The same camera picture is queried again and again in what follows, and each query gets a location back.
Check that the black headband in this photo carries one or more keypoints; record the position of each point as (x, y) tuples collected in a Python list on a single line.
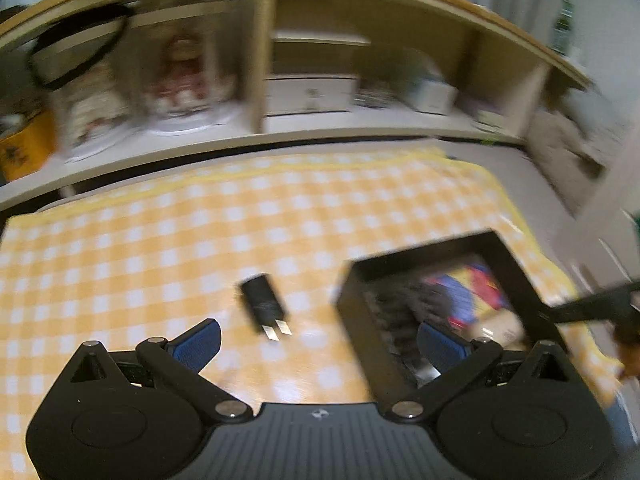
[(75, 67)]

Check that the pale blue tissue box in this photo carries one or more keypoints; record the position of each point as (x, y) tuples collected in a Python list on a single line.
[(432, 92)]

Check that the cream plush toy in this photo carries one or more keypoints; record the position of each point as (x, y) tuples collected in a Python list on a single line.
[(565, 155)]

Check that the white mini drawer cabinet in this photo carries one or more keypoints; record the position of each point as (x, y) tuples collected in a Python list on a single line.
[(312, 92)]

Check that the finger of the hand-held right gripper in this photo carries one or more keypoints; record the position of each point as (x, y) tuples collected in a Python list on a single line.
[(595, 305)]

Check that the brown hair claw clip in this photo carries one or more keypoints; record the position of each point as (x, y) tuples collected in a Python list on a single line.
[(405, 310)]

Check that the grey scrunchie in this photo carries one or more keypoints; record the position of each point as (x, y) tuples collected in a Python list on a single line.
[(375, 96)]

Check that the clear case with white doll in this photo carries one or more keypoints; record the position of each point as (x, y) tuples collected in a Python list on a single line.
[(97, 110)]

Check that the colourful printed box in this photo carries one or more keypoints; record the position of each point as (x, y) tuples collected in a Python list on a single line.
[(475, 290)]

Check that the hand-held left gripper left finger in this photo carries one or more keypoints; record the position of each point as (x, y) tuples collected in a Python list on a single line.
[(197, 344)]

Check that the yellow checkered tablecloth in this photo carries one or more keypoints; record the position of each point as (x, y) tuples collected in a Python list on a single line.
[(175, 230)]

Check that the green glass bottle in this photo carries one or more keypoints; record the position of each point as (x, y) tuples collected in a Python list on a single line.
[(562, 27)]

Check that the yellow cardboard box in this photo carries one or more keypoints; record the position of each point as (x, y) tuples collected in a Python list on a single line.
[(25, 145)]

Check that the black plug charger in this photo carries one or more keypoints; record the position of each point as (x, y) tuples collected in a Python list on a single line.
[(262, 302)]

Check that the clear case with pink doll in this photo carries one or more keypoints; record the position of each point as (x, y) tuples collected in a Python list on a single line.
[(185, 85)]

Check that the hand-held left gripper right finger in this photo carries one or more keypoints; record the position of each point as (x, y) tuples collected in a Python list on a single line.
[(442, 346)]

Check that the black storage box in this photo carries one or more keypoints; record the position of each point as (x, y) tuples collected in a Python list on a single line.
[(365, 295)]

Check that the wooden shelf unit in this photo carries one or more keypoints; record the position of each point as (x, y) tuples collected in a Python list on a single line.
[(350, 130)]

